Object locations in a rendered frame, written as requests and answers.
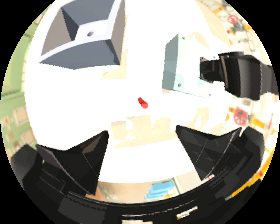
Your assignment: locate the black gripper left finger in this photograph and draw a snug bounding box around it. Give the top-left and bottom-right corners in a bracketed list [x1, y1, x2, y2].
[35, 129, 110, 196]

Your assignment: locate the red peg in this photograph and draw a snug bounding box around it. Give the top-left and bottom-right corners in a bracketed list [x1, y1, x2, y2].
[137, 97, 149, 108]

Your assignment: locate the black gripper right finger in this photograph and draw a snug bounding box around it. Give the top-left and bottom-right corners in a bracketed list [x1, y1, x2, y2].
[175, 124, 242, 181]

